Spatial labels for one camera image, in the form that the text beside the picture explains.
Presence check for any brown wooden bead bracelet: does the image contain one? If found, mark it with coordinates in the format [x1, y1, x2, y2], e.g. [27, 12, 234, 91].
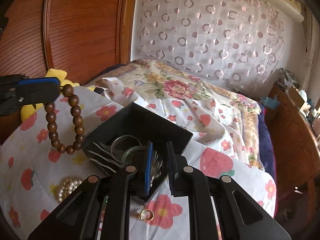
[44, 83, 86, 155]

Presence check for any white pearl necklace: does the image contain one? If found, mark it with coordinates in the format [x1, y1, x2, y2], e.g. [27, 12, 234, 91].
[55, 177, 84, 203]

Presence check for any silver cuff bracelet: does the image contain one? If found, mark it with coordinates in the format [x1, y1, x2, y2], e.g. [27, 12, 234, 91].
[110, 134, 142, 163]

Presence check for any green jade bangle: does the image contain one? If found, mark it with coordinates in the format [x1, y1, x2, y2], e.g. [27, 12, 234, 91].
[121, 146, 148, 165]

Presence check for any black jewelry box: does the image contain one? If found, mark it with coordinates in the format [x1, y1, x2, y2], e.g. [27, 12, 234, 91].
[82, 103, 193, 204]

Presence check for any yellow pikachu plush toy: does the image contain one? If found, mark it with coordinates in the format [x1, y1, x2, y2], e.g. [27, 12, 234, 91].
[20, 68, 97, 123]

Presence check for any wooden louvered wardrobe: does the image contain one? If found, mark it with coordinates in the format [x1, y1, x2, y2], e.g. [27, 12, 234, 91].
[0, 0, 138, 143]

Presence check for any strawberry flower print quilt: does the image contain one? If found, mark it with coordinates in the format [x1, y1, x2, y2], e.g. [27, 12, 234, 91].
[1, 87, 276, 239]

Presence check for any dark blue blanket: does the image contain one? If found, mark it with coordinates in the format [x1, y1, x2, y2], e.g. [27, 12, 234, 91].
[258, 103, 276, 181]

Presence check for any wooden sideboard cabinet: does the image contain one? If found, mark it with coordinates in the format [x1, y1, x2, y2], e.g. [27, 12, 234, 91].
[266, 83, 319, 202]

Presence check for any floral rose bedspread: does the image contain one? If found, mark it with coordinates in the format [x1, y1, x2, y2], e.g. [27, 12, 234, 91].
[89, 59, 264, 170]

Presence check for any blue plastic bag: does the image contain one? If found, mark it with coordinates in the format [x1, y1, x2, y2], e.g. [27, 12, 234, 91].
[260, 96, 281, 110]

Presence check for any cardboard tissue box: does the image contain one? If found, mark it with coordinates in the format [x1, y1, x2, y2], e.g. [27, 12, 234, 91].
[288, 86, 310, 111]

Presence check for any stack of magazines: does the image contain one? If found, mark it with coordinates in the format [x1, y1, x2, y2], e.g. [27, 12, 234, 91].
[276, 68, 299, 90]

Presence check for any circle pattern sheer curtain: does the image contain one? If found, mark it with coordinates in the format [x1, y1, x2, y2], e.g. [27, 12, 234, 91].
[133, 0, 284, 94]

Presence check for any gold ring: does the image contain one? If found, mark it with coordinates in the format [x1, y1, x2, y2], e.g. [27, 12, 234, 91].
[137, 208, 155, 222]

